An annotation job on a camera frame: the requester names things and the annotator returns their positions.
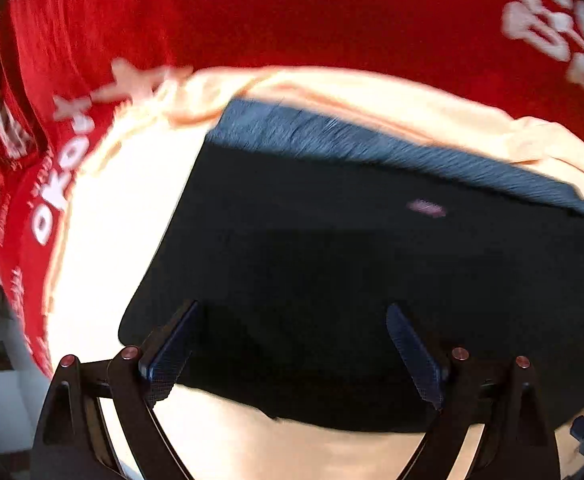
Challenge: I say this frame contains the red printed blanket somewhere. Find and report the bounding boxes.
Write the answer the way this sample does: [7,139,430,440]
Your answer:
[0,0,584,381]

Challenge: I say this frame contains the black pants with grey waistband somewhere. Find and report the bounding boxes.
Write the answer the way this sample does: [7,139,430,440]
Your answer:
[118,97,584,433]

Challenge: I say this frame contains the peach cushion cover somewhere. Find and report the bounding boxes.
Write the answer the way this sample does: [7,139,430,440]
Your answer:
[42,65,584,480]

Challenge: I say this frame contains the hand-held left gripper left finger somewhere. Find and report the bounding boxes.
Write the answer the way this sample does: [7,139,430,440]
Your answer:
[29,300,203,480]

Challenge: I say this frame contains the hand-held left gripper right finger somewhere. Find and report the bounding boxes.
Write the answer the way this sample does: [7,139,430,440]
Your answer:
[386,303,564,480]

